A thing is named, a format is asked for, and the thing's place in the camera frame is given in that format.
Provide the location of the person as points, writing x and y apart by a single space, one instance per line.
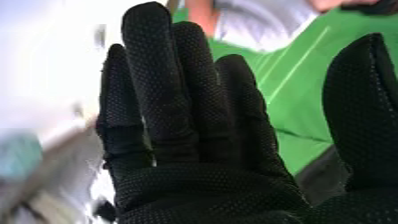
259 23

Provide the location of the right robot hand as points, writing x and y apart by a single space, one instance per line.
200 166

